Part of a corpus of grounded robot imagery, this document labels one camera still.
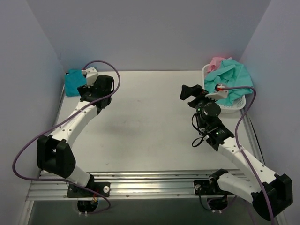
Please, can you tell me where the teal t shirt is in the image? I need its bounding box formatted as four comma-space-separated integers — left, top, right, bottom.
64, 69, 87, 97

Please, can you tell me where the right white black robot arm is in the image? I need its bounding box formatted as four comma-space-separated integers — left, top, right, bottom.
180, 84, 293, 222

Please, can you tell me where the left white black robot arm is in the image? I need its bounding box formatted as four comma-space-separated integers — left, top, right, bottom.
37, 75, 114, 196

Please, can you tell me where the white plastic basket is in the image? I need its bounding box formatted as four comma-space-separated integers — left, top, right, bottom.
202, 64, 246, 113

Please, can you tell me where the pink t shirt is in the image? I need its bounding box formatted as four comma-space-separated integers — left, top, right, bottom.
207, 57, 232, 73

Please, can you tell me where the mint green t shirt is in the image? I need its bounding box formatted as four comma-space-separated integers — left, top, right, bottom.
204, 59, 253, 106

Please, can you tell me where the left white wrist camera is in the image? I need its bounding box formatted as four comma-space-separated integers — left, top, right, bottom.
81, 67, 98, 88

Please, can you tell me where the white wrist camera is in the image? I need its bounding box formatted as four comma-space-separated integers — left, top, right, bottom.
205, 84, 228, 101
81, 67, 98, 88

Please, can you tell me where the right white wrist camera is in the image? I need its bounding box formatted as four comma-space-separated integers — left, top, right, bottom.
205, 84, 228, 101

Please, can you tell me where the right black thin cable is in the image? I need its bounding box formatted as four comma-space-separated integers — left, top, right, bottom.
191, 112, 211, 148

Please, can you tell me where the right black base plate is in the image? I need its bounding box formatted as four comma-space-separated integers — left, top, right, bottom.
193, 180, 233, 196

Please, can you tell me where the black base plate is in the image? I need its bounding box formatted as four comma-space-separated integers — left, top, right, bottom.
67, 181, 110, 198
193, 180, 233, 196

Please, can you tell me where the aluminium rail frame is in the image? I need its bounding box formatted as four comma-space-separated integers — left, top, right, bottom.
40, 71, 247, 198

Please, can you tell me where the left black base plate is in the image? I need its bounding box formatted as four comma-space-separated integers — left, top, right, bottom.
67, 181, 110, 198

